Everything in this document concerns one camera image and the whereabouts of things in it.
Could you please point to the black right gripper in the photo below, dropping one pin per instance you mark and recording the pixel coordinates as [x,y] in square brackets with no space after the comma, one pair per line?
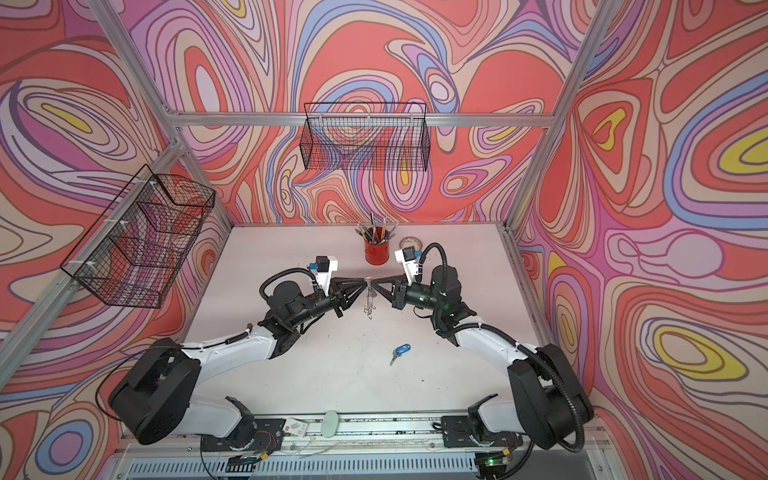
[399,296]

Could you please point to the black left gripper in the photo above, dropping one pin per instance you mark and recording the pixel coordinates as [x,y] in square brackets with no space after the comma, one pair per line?
[339,297]

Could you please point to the silver metal keyring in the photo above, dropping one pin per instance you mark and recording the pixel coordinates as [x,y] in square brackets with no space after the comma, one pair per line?
[369,306]

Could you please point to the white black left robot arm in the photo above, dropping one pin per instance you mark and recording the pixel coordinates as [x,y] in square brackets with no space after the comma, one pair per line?
[158,396]

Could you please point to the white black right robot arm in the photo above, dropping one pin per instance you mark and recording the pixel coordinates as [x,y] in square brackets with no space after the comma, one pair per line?
[548,403]

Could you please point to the red pencil cup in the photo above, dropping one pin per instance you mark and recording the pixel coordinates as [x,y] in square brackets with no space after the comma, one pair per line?
[376,254]

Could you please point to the tape roll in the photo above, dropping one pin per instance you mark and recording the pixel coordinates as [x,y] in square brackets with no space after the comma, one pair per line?
[410,242]

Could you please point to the pencils in cup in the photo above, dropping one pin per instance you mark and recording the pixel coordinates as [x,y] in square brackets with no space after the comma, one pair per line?
[376,231]

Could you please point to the blue headed key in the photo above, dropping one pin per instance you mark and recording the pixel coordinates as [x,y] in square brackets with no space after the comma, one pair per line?
[399,352]

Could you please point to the white oval button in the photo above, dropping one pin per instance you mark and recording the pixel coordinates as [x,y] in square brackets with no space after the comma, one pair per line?
[330,424]

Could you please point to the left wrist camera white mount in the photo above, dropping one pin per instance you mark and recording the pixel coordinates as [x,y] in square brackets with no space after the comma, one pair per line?
[323,269]

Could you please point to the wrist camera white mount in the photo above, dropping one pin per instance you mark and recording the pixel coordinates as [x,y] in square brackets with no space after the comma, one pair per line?
[323,269]
[409,259]

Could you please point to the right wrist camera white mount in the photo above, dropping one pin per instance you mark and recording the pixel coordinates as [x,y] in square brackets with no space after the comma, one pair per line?
[409,259]

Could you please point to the black wire basket back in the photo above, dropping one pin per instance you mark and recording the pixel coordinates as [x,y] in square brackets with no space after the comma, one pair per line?
[365,136]

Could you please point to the black wire basket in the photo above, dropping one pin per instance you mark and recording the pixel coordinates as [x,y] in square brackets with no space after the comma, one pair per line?
[365,136]
[132,255]

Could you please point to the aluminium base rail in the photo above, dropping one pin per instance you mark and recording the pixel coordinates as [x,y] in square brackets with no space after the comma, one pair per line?
[364,446]

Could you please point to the black wire basket left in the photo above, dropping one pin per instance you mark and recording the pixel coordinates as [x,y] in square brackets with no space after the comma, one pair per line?
[132,255]

